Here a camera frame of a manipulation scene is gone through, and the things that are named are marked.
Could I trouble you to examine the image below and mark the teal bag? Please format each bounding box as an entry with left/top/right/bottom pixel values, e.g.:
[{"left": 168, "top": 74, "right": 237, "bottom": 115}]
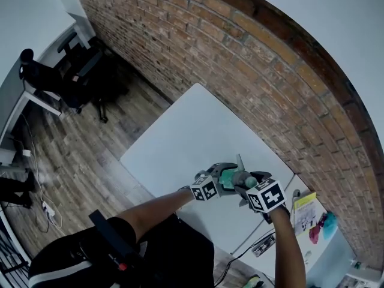
[{"left": 322, "top": 211, "right": 339, "bottom": 240}]

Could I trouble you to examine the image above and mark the person's left forearm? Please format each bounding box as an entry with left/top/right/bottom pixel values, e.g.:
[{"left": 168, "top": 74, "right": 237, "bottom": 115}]
[{"left": 115, "top": 188, "right": 194, "bottom": 242}]

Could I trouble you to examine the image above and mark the black cable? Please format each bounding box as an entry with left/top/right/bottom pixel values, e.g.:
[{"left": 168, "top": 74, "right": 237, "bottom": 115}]
[{"left": 213, "top": 244, "right": 256, "bottom": 288}]

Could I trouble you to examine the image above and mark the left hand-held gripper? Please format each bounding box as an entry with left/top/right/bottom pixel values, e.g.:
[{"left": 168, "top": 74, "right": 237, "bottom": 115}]
[{"left": 190, "top": 162, "right": 239, "bottom": 203}]

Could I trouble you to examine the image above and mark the person's right forearm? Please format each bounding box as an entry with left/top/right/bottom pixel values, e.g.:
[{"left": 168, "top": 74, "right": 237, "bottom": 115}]
[{"left": 270, "top": 206, "right": 307, "bottom": 288}]

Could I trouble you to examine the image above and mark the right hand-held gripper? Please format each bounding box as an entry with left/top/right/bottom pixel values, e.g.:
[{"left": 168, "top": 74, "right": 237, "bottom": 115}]
[{"left": 235, "top": 170, "right": 291, "bottom": 224}]

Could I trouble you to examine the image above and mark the white floor cable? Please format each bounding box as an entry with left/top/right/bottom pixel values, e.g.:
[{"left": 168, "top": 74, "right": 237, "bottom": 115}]
[{"left": 17, "top": 112, "right": 63, "bottom": 233}]

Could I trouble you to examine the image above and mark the black strap device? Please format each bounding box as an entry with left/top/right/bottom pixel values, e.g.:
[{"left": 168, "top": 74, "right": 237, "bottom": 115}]
[{"left": 88, "top": 209, "right": 148, "bottom": 274}]

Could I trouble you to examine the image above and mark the white desk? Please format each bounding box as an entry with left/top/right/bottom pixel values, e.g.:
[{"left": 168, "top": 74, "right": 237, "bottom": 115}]
[{"left": 0, "top": 12, "right": 92, "bottom": 166}]

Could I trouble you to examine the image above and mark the black electronic device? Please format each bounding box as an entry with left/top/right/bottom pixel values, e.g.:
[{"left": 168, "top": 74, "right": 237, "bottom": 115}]
[{"left": 251, "top": 235, "right": 276, "bottom": 258}]

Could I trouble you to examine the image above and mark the green yellow object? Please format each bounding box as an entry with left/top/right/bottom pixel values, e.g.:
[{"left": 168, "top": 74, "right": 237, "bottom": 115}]
[{"left": 242, "top": 275, "right": 262, "bottom": 288}]

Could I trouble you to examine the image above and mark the person's black clothing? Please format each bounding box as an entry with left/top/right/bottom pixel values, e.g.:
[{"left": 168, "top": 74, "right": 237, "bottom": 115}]
[{"left": 28, "top": 213, "right": 216, "bottom": 288}]

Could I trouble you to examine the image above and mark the yellow-edged booklet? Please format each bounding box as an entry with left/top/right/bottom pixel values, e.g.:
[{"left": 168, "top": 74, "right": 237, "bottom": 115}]
[{"left": 292, "top": 191, "right": 319, "bottom": 237}]

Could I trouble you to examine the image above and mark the white power strip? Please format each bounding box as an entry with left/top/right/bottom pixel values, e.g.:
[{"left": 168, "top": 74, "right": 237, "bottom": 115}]
[{"left": 41, "top": 201, "right": 56, "bottom": 219}]

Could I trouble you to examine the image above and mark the black office chair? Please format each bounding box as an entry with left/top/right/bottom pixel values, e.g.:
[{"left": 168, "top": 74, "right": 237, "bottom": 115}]
[{"left": 56, "top": 31, "right": 131, "bottom": 123}]

